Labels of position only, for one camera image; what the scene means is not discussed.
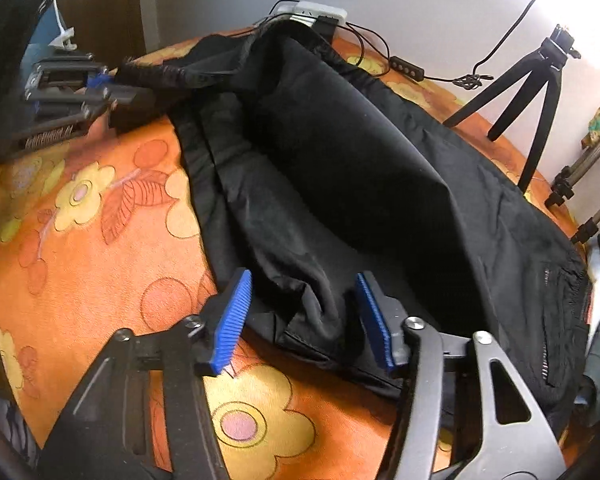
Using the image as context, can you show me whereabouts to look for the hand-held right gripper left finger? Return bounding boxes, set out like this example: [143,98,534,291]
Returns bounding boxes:
[40,267,253,480]

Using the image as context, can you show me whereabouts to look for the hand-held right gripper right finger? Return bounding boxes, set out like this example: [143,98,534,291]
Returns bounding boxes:
[354,271,568,480]

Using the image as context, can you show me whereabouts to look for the orange floral blanket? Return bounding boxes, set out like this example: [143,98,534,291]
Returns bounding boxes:
[0,35,596,480]

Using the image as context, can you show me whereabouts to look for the black glossy curved object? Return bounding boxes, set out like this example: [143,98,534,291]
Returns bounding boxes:
[0,0,81,121]

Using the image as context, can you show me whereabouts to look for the small black tripod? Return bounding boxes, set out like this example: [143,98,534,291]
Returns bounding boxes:
[442,24,581,193]

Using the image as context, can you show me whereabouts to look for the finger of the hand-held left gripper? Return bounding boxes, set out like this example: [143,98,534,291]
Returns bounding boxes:
[82,62,121,92]
[82,85,148,133]

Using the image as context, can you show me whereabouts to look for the white power strip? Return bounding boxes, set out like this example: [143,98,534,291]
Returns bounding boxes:
[272,1,348,26]

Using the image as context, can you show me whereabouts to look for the metal tripod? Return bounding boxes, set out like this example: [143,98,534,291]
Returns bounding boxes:
[545,110,600,246]

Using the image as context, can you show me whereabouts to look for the black plug adapter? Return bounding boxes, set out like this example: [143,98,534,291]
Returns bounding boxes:
[312,15,341,41]

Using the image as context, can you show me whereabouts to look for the black pants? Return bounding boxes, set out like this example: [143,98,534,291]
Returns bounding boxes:
[112,30,591,436]

